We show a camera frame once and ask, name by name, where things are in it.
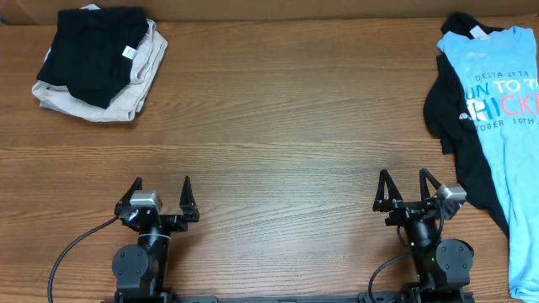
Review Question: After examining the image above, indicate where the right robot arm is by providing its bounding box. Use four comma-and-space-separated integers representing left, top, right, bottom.
367, 168, 474, 303

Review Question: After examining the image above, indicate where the folded beige garment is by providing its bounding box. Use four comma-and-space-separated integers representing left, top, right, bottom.
31, 4, 168, 122

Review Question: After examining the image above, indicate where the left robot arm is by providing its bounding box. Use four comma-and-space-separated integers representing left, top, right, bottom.
111, 177, 200, 302

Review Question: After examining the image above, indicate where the folded black garment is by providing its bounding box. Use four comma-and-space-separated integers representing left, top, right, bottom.
37, 7, 149, 109

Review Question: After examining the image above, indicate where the black t-shirt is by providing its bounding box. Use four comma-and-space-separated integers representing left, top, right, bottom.
423, 12, 510, 239

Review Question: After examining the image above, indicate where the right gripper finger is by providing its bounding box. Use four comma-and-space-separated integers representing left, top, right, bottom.
372, 169, 403, 212
419, 167, 442, 203

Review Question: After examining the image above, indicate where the light blue printed t-shirt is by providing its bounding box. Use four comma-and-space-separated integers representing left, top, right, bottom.
437, 26, 538, 302

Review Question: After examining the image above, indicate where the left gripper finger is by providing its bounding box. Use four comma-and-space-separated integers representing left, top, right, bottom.
115, 177, 142, 215
179, 176, 200, 222

